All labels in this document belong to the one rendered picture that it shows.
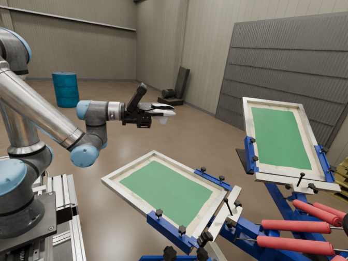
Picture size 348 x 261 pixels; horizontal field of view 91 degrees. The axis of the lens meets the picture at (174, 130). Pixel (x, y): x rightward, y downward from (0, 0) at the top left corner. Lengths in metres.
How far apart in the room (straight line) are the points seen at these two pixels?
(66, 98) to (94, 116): 5.70
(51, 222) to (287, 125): 1.83
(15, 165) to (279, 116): 1.89
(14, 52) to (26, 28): 10.72
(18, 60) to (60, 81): 5.54
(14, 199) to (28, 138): 0.21
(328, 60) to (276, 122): 2.96
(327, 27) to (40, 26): 10.91
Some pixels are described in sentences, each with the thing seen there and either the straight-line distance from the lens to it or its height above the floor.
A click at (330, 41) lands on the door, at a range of 4.72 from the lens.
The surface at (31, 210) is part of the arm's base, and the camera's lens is 0.85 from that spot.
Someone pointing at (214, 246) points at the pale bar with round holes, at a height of 1.16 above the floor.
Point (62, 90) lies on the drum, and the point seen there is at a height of 0.55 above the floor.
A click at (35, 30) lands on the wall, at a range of 11.44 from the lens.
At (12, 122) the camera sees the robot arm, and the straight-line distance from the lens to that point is 0.81.
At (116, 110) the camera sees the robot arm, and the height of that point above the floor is 1.67.
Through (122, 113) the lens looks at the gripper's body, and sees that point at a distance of 0.67.
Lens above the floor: 1.88
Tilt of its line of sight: 24 degrees down
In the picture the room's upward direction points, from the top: 6 degrees clockwise
